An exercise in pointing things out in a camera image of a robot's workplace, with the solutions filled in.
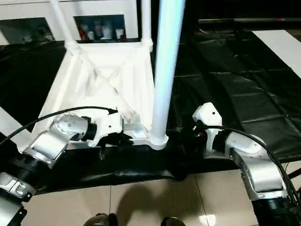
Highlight white plastic table top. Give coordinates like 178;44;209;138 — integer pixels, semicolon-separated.
37;38;169;151

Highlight white plastic table leg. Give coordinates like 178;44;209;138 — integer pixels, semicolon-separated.
0;106;32;138
140;0;154;51
150;0;186;150
48;0;79;53

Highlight black plastic mat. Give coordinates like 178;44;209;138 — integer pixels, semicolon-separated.
0;28;301;194

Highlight person's black shoes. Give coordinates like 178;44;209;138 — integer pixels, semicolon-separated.
160;217;186;226
82;213;118;226

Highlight red bottle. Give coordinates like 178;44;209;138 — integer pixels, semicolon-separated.
80;26;90;41

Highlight white flat board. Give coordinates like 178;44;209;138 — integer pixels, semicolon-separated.
252;29;301;78

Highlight white cabinet with glass doors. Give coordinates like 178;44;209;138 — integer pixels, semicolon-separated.
0;0;139;45

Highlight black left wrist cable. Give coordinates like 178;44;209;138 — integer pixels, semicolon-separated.
0;106;118;145

